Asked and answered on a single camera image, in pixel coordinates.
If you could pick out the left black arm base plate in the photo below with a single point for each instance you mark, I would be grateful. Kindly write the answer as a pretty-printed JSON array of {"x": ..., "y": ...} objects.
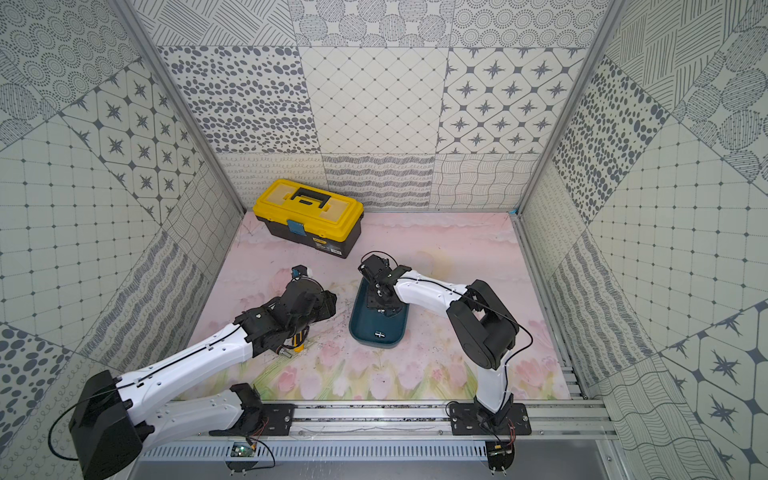
[{"x": 271, "y": 419}]

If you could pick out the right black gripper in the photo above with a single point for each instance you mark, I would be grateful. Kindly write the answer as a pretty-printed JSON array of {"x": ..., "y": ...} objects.
[{"x": 371, "y": 302}]

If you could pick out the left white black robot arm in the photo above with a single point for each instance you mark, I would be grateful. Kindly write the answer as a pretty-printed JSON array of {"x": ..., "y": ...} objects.
[{"x": 116, "y": 419}]

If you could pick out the aluminium mounting rail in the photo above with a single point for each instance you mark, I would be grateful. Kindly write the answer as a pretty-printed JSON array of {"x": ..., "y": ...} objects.
[{"x": 326, "y": 420}]

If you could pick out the white slotted cable duct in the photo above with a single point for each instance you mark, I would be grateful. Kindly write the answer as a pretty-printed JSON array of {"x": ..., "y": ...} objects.
[{"x": 335, "y": 450}]

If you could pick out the yellow black toolbox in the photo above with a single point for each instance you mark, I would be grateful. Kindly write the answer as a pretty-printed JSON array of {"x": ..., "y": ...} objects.
[{"x": 306, "y": 215}]

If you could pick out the right black circuit board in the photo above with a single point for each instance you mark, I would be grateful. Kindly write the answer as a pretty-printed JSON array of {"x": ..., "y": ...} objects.
[{"x": 500, "y": 456}]

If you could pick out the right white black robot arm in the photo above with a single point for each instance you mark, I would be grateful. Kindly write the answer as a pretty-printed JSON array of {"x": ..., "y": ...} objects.
[{"x": 484, "y": 327}]

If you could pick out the left green circuit board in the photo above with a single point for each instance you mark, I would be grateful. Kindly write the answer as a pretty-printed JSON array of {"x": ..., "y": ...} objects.
[{"x": 241, "y": 458}]

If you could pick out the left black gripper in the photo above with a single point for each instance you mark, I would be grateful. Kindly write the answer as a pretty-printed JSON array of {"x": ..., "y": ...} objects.
[{"x": 293, "y": 324}]

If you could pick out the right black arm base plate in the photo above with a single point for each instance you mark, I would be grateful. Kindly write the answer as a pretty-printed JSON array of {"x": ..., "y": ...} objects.
[{"x": 473, "y": 419}]

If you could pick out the teal plastic storage tray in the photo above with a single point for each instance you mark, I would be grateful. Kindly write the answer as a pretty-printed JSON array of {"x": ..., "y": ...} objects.
[{"x": 375, "y": 327}]

